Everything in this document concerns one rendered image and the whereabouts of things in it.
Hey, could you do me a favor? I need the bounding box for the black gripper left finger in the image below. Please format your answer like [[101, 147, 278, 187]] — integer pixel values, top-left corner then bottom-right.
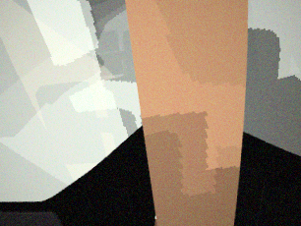
[[0, 125, 155, 226]]

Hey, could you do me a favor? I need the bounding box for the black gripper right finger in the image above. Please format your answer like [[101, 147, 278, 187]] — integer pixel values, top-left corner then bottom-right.
[[234, 132, 301, 226]]

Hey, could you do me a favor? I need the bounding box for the long wooden rail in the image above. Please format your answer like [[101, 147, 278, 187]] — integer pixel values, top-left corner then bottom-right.
[[124, 0, 249, 226]]

